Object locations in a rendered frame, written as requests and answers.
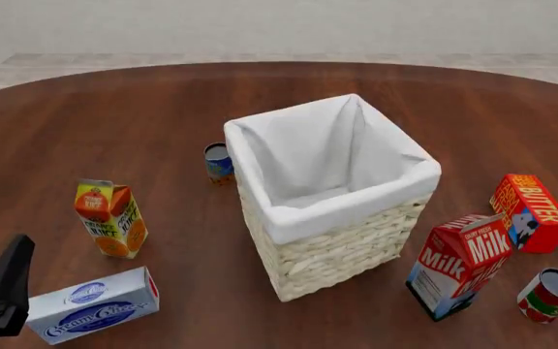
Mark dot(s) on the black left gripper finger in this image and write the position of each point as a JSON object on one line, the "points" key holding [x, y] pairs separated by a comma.
{"points": [[11, 269]]}

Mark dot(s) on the white-lined wicker basket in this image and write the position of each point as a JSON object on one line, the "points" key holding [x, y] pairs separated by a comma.
{"points": [[337, 203]]}

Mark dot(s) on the tomato sauce tin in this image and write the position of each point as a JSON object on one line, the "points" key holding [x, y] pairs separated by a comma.
{"points": [[548, 296]]}

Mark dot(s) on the cream cheese box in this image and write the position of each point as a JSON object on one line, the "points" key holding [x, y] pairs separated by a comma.
{"points": [[92, 307]]}

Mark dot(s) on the orange juice carton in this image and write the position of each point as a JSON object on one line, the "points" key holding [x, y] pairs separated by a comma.
{"points": [[112, 221]]}

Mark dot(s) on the blue food tin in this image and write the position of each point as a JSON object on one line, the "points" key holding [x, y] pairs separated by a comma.
{"points": [[218, 165]]}

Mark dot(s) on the red milk carton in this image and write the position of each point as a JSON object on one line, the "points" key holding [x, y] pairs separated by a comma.
{"points": [[458, 265]]}

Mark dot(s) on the red butter box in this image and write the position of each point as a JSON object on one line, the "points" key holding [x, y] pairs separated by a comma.
{"points": [[533, 214]]}

